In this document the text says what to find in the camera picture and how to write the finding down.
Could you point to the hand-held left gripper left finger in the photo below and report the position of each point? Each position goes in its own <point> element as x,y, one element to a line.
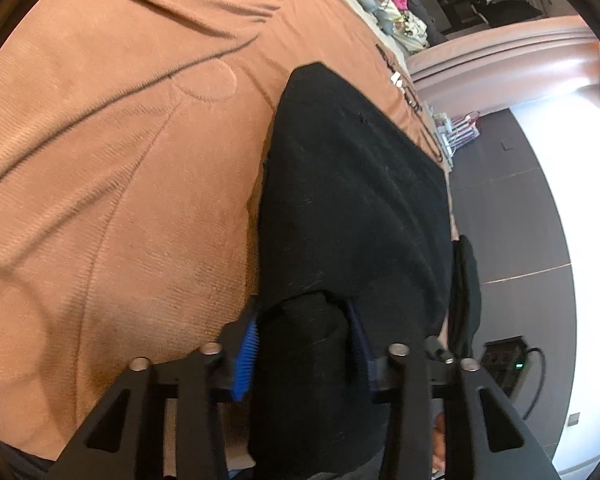
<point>245,360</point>

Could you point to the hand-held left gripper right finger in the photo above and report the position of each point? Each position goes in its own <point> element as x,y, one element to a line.
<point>375,375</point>

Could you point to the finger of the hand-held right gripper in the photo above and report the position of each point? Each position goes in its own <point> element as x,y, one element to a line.
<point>437,350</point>

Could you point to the black pants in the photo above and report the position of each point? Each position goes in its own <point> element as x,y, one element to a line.
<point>350,200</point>

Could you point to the black power strip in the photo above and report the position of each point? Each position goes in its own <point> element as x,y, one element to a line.
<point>502,365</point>

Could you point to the pile of black clothes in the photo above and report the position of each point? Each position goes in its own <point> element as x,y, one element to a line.
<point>467,290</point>

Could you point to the white nightstand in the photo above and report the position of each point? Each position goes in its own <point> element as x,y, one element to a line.
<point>442,135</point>

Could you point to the striped gift bag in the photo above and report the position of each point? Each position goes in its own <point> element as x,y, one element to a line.
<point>465,130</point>

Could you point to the orange blanket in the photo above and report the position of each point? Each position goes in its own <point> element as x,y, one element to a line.
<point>130,160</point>

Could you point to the pink curtain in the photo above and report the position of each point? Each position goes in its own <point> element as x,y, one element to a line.
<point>505,55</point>

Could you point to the white patterned cloth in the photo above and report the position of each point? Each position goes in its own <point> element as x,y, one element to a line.
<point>412,27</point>

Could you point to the brown teddy bear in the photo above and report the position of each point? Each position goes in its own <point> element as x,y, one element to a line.
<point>375,5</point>

